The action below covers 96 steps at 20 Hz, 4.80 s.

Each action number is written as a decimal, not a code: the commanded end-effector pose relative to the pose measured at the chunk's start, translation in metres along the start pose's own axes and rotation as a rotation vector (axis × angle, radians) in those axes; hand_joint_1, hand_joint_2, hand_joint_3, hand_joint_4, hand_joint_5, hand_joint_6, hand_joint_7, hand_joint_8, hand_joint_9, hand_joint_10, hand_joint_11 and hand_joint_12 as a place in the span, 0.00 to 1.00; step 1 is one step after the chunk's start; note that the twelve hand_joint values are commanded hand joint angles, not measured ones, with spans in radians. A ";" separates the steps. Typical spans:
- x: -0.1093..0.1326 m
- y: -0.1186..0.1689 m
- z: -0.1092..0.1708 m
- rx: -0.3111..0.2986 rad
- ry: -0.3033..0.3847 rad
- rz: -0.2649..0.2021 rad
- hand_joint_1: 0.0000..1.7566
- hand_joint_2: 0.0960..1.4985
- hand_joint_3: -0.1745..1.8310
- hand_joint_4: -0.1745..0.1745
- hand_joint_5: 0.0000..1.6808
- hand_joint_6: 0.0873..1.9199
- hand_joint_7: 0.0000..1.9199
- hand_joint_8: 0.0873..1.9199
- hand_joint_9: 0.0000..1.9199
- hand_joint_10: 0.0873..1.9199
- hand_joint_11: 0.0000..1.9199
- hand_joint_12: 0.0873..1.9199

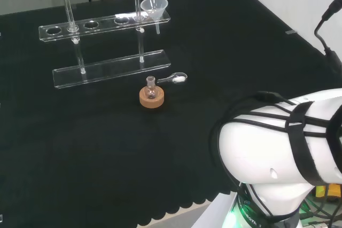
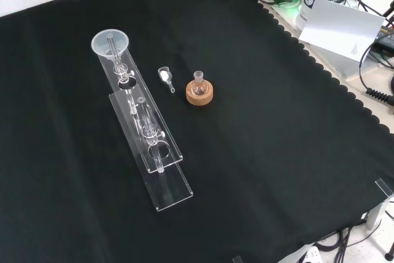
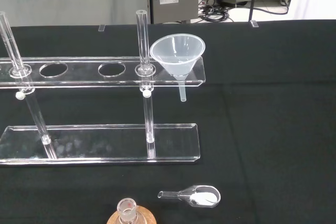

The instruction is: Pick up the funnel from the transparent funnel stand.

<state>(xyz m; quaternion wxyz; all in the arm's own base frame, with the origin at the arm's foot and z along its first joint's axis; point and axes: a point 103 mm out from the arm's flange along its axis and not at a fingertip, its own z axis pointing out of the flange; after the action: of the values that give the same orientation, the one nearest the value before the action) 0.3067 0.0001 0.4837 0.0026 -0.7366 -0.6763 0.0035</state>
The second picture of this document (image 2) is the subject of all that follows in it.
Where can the translucent plastic funnel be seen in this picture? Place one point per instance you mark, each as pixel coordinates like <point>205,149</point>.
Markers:
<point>100,44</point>

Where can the glass weighing funnel with powder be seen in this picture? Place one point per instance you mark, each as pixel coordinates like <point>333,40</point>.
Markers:
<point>164,75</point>

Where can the white power strip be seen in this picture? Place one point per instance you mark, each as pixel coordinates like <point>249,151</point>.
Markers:
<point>311,255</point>

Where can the black bench cloth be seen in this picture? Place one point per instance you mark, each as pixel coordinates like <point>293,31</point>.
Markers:
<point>252,127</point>

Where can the small round-bottom glass flask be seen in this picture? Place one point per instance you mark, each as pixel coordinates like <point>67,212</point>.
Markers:
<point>198,88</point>

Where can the aluminium bench bracket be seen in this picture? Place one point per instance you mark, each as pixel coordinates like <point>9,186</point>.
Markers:
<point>377,210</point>

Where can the pale white board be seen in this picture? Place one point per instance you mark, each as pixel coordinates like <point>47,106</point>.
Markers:
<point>338,26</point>

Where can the clear acrylic funnel stand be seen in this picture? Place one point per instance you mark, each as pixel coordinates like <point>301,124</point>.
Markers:
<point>173,196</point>

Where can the black power adapter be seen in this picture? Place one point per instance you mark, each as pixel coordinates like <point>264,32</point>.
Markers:
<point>386,36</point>

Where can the clear tape piece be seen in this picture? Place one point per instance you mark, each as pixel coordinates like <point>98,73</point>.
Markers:
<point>237,259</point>

